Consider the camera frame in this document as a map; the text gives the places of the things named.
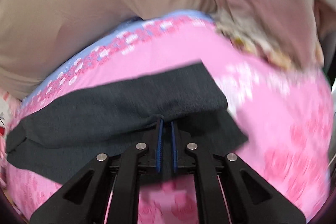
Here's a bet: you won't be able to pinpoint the dark grey pants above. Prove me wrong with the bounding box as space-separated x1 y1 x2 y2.
6 63 248 184

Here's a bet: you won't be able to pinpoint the pink floral bed sheet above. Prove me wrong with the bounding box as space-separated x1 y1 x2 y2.
6 11 333 220

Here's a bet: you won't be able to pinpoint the white cartoon face pillow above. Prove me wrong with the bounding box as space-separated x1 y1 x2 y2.
0 89 21 137

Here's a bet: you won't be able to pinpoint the floral beige blanket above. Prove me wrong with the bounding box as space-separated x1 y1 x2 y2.
214 0 335 70

